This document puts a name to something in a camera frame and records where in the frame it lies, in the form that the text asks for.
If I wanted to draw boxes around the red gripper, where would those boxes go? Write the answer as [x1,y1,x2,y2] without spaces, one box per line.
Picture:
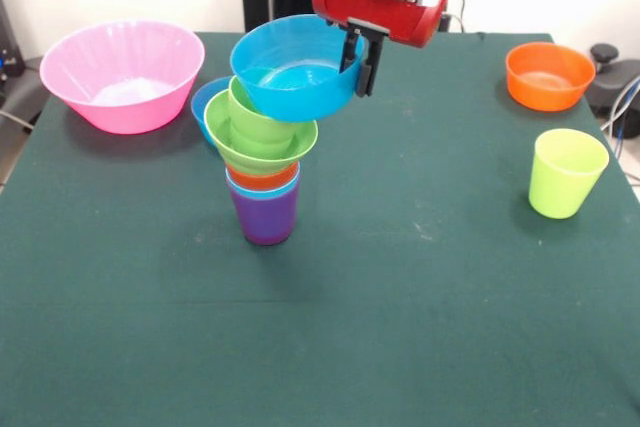
[310,0,451,99]

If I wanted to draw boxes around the blue bowl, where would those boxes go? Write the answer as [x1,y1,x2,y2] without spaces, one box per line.
[229,15,369,123]
[190,75,233,146]

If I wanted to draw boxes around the green bowl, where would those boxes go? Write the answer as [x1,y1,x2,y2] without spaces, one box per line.
[203,89,319,176]

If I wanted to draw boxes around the orange cup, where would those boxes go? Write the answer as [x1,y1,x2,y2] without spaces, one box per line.
[226,161,301,191]

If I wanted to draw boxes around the blue cup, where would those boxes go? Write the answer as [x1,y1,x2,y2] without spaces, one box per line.
[224,166,302,200]

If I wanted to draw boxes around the purple cup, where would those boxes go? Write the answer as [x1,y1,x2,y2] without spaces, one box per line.
[227,181,300,247]

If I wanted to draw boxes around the orange bowl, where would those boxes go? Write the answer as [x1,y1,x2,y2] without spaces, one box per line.
[504,41,597,113]

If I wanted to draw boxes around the yellow-green cup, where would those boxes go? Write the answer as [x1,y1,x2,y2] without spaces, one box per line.
[528,128,610,221]

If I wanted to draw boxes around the black office chair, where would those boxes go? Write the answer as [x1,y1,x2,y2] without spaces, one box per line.
[584,43,640,123]

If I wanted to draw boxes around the dark green table cloth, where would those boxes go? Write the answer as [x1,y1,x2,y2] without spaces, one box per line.
[0,30,640,427]

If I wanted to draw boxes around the large pink bowl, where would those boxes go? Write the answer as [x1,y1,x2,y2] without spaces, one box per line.
[39,20,207,136]

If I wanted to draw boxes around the black device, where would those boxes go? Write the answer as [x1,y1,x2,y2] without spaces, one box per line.
[0,0,26,83]

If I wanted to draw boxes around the blue cable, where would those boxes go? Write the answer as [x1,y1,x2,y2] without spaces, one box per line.
[599,74,640,148]

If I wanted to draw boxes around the grey cable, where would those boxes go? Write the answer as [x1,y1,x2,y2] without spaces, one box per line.
[0,109,35,134]

